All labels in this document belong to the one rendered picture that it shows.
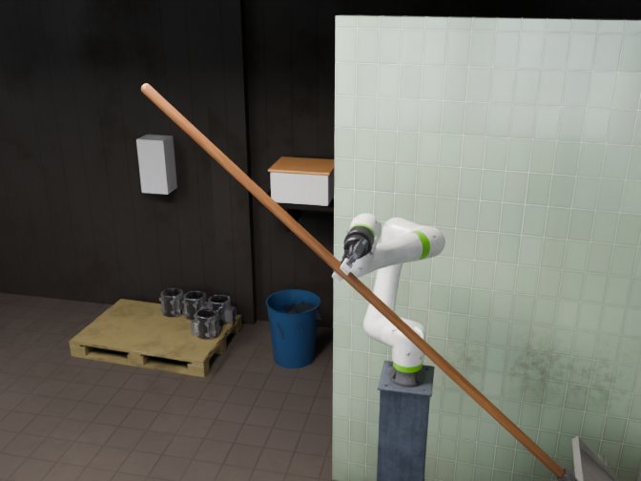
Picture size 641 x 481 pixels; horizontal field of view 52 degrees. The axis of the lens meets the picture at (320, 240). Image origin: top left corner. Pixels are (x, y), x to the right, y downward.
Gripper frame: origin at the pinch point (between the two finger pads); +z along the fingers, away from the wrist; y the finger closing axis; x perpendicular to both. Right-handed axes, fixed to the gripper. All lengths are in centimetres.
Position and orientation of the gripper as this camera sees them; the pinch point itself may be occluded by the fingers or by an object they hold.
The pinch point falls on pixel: (342, 270)
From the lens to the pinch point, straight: 197.7
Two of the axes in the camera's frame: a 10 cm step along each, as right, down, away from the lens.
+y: -6.3, 6.4, 4.5
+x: -7.3, -6.8, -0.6
